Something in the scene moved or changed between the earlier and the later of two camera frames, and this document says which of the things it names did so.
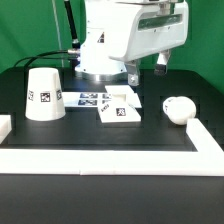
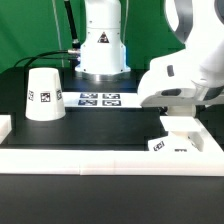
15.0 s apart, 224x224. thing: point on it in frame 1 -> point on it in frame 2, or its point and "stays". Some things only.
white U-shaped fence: x=206 y=161 stays
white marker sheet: x=87 y=99 stays
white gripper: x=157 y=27 -> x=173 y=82
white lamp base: x=124 y=107 -> x=185 y=135
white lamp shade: x=44 y=99 stays
